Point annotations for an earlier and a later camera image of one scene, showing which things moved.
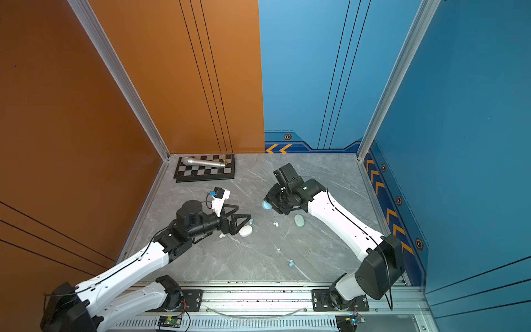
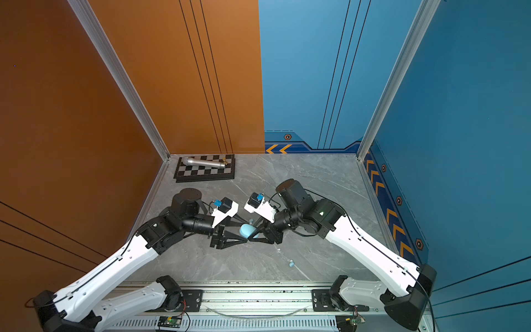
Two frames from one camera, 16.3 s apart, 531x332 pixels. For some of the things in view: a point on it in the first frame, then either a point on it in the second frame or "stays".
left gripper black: [233, 229] → [220, 236]
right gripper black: [270, 198] → [271, 233]
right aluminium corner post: [426, 12] stays
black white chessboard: [184, 173] stays
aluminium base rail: [286, 308] stays
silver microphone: [203, 162] stays
